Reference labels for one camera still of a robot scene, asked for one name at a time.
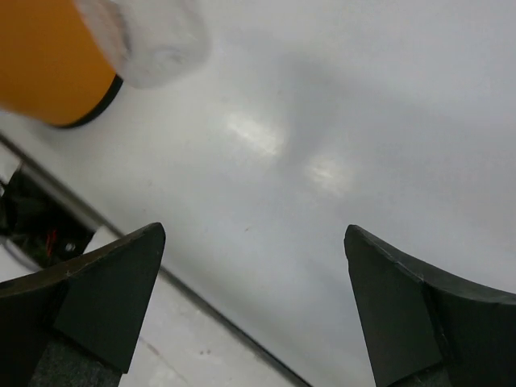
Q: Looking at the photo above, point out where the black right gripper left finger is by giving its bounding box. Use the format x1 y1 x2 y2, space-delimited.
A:
1 223 166 386

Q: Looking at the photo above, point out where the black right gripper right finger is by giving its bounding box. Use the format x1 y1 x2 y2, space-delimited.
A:
343 225 515 386

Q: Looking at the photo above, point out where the clear bottle green label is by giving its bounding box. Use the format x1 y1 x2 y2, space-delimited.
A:
74 0 210 89

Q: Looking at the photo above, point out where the orange cylindrical bin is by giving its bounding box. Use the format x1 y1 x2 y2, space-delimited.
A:
1 0 123 129

